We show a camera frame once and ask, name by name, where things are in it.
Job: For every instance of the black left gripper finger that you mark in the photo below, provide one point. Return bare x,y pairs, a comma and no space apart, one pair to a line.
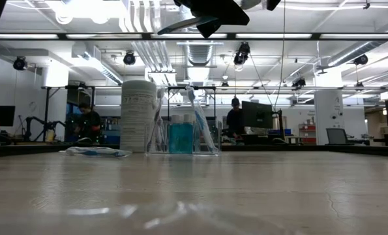
229,18
210,29

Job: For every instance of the clear acrylic organizer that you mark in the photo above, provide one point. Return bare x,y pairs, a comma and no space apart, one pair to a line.
213,147

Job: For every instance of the black beam with light strips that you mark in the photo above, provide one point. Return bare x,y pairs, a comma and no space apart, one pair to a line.
231,36

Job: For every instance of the black ceiling spotlight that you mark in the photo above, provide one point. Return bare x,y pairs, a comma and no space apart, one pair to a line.
242,52
299,83
20,63
225,85
361,59
129,58

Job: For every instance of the person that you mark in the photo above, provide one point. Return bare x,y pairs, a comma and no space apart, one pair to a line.
235,119
89,124

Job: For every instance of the white wipes canister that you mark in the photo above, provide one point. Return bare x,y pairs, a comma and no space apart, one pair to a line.
138,114

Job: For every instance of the red storage shelf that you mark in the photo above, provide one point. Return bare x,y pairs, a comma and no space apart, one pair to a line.
307,140

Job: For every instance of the grey office chair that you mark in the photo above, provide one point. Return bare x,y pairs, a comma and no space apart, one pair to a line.
337,135

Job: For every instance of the silver ceiling air duct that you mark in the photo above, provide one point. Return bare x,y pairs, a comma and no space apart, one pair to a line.
200,52

